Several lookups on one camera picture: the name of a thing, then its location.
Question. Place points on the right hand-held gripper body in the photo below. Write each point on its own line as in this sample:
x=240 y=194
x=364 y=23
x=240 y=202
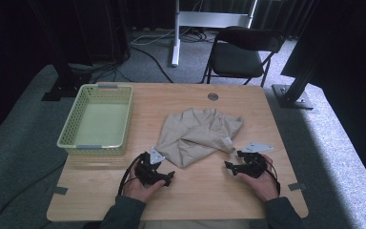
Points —
x=254 y=167

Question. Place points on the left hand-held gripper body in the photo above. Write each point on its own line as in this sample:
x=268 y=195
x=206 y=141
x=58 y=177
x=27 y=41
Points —
x=147 y=173

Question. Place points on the beige shirt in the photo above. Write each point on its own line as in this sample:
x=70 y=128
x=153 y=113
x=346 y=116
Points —
x=200 y=133

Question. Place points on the person's left hand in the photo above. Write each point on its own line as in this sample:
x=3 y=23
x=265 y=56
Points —
x=138 y=191

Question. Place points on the person's right hand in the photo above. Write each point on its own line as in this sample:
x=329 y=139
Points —
x=262 y=187

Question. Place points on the grey tape strip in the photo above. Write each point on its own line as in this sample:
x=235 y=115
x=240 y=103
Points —
x=297 y=186
x=60 y=190

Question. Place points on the grey round table grommet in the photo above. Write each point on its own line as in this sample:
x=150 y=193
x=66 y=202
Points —
x=213 y=96

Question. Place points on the light green plastic basket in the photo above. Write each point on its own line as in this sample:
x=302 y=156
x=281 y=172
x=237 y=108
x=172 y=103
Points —
x=101 y=124

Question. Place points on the black folding chair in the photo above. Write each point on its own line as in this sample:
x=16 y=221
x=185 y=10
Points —
x=238 y=58

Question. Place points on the black metal stand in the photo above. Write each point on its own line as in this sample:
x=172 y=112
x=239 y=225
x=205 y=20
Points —
x=65 y=79

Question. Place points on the dark curtain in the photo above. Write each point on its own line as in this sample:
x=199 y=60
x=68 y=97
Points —
x=108 y=28

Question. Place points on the black stand with base plate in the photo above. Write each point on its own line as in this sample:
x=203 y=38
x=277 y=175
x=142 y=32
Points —
x=294 y=92

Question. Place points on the white metal stand frame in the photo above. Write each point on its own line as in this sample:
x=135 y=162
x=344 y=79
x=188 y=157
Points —
x=203 y=19

